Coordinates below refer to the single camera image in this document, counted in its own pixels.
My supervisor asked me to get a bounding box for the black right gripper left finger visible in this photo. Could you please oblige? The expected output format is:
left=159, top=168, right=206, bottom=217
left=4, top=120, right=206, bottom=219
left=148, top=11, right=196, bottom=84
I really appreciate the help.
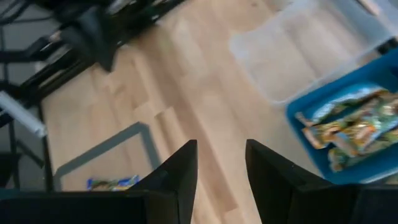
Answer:
left=0, top=139, right=198, bottom=224

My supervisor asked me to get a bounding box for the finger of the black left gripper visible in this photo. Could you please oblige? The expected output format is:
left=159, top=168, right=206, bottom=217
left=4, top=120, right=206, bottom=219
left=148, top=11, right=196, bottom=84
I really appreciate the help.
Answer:
left=60, top=21, right=109, bottom=73
left=90, top=11, right=121, bottom=73

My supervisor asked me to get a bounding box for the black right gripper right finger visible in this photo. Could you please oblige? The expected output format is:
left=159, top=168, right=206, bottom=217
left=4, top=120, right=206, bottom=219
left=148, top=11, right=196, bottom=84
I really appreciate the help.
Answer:
left=245, top=139, right=398, bottom=224

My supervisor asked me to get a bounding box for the light blue orange granola bar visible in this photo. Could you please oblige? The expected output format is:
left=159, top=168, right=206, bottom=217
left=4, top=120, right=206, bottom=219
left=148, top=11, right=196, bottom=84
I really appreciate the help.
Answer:
left=295, top=85, right=388, bottom=125
left=328, top=130, right=398, bottom=172
left=303, top=93, right=398, bottom=150

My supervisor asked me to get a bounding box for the light blue snack bag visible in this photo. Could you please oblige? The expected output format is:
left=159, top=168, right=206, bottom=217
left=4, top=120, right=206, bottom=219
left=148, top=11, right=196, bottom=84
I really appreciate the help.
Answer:
left=86, top=175, right=141, bottom=192

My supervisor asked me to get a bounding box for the tan baking mat grey border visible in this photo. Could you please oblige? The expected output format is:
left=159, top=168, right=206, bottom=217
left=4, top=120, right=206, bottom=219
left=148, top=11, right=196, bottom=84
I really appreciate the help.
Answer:
left=52, top=121, right=162, bottom=192

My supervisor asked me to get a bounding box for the teal plastic bin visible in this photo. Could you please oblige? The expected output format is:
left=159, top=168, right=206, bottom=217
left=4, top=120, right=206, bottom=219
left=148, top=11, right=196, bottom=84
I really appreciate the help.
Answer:
left=285, top=48, right=398, bottom=185

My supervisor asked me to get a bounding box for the silver aluminium extrusion bar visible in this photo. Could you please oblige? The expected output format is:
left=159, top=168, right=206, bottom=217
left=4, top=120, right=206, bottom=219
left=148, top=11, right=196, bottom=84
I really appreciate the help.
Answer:
left=0, top=91, right=47, bottom=138

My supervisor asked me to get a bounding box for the clear plastic bin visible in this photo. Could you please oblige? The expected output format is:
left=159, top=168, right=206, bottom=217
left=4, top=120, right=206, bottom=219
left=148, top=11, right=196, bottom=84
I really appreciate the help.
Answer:
left=229, top=0, right=398, bottom=105

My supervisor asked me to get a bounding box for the black aluminium table frame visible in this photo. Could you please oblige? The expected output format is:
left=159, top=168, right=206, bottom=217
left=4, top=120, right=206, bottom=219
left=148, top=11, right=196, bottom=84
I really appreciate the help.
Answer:
left=0, top=0, right=187, bottom=192

